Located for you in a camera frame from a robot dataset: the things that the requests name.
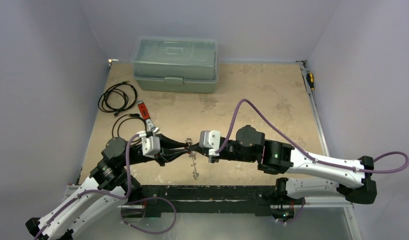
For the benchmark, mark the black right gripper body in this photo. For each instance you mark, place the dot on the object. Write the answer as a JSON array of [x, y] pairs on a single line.
[[206, 151]]

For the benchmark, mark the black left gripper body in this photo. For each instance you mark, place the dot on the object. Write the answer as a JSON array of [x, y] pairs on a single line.
[[159, 159]]

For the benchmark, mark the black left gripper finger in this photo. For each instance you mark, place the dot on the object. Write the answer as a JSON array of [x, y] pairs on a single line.
[[170, 155], [168, 143]]

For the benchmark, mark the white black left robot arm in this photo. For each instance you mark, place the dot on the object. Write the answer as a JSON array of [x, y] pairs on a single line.
[[109, 185]]

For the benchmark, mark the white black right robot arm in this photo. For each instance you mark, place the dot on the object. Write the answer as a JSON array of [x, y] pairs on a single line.
[[329, 176]]

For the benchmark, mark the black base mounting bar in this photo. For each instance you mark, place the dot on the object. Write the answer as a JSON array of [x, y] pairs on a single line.
[[259, 200]]

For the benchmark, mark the green plastic toolbox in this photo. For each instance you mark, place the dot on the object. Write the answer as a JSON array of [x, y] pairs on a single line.
[[176, 64]]

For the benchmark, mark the yellow black screwdriver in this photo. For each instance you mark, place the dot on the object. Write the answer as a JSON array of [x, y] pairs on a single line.
[[310, 81]]

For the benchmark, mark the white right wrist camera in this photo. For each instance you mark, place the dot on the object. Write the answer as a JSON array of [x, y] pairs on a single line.
[[209, 143]]

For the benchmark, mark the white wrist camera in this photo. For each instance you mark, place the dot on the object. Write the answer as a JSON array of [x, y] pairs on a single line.
[[150, 143], [209, 143]]

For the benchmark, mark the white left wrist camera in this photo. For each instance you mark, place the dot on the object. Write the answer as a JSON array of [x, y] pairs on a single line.
[[150, 143]]

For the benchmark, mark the red handled adjustable wrench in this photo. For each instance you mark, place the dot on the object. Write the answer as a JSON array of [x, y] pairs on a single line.
[[147, 118]]

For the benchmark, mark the aluminium frame rail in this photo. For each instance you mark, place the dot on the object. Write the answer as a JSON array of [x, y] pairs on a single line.
[[349, 207]]

